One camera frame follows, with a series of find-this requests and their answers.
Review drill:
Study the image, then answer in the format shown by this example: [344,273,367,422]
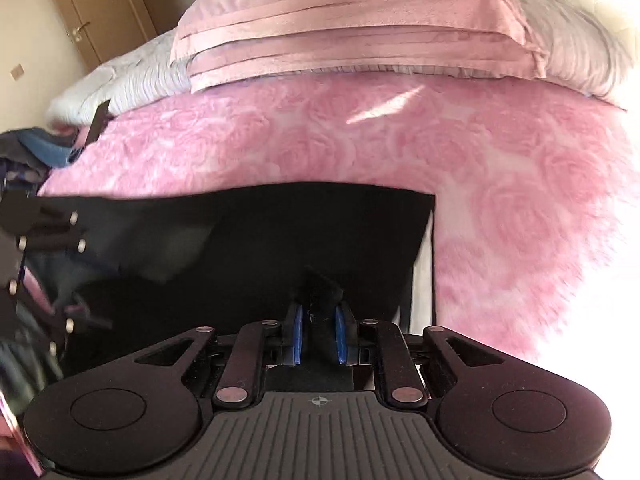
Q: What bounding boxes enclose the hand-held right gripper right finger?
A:
[334,300,506,408]

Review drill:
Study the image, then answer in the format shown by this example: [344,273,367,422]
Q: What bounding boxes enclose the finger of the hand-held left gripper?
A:
[0,280,113,361]
[0,192,88,261]

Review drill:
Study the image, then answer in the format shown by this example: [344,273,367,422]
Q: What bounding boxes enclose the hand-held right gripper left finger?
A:
[132,302,306,411]

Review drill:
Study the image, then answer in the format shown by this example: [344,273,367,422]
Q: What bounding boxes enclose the black pants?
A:
[22,185,437,391]

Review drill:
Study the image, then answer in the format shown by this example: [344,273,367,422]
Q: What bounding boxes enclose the navy hoodie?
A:
[0,157,51,196]

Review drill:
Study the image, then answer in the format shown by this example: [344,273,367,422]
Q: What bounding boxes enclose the blue jeans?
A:
[0,127,83,171]

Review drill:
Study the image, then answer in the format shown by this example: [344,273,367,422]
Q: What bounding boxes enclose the black phone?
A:
[84,100,112,147]

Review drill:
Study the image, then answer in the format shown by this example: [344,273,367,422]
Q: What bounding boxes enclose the white striped quilt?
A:
[515,0,636,111]
[45,27,193,128]

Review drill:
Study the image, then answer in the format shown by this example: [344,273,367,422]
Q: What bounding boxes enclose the pink floral blanket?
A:
[37,70,640,396]

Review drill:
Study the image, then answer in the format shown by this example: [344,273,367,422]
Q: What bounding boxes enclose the wooden door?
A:
[40,0,156,66]

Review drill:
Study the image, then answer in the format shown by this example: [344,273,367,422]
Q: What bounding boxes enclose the pink pillow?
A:
[170,0,547,93]

